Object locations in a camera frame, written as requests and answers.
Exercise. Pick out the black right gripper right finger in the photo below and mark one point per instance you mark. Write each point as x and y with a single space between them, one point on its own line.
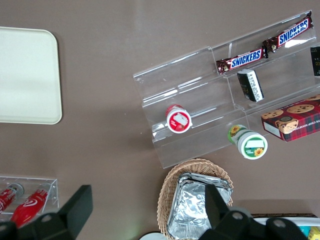
215 210

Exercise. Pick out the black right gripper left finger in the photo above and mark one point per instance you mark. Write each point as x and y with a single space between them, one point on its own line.
75 210

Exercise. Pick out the aluminium foil tray stack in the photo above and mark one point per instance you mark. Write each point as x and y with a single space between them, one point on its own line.
190 202

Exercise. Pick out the oval tan wicker basket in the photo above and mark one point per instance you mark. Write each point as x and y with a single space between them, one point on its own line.
167 190

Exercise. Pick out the cream white plastic tray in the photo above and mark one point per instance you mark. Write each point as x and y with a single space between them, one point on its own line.
27 75

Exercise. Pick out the clear acrylic bottle holder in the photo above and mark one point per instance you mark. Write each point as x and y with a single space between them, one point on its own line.
53 190

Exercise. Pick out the red Coca-Cola bottle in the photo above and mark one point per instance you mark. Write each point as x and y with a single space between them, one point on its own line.
27 207
7 198

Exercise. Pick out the white bin with dark rim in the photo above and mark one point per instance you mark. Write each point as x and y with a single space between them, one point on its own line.
262 217

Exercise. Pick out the white round object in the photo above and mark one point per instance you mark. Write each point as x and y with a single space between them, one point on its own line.
152 236

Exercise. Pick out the green sunflower lidded cup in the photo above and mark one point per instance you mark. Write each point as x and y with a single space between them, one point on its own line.
250 143

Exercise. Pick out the teal snack packet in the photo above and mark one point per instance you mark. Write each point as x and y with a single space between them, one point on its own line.
303 231

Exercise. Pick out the red strawberry yogurt cup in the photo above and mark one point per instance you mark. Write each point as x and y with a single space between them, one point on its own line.
178 120

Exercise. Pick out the yellow snack packet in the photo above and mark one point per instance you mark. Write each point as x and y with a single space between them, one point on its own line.
315 233

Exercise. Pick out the red tartan cookie box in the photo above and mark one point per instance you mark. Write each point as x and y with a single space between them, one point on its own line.
300 122

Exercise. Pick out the small black snack box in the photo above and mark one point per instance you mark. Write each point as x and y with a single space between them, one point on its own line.
315 61
251 86

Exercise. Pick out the clear acrylic tiered shelf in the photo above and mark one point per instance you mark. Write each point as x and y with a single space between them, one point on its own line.
190 82

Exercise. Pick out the Snickers chocolate bar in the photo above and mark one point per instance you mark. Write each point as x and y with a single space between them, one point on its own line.
290 33
240 61

